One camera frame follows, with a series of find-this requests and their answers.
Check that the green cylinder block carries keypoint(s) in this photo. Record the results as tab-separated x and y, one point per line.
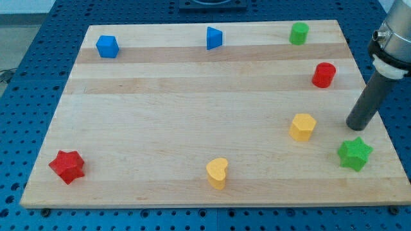
299	33

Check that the blue triangle block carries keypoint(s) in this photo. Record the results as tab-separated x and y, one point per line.
214	38

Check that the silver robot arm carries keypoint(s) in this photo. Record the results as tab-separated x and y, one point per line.
389	47

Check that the wooden board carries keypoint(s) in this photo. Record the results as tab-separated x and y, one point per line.
148	121

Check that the green star block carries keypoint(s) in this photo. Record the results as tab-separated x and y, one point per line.
354	154

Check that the red star block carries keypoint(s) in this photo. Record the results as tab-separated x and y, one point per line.
68	166

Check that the red cylinder block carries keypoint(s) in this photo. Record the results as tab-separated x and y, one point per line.
323	75

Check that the yellow hexagon block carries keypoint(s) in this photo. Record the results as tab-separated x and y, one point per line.
302	127

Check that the blue cube block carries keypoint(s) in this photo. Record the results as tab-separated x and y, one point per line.
107	46

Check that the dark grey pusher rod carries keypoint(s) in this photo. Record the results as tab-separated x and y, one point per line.
374	93

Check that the yellow heart block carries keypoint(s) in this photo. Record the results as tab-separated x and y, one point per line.
217	173

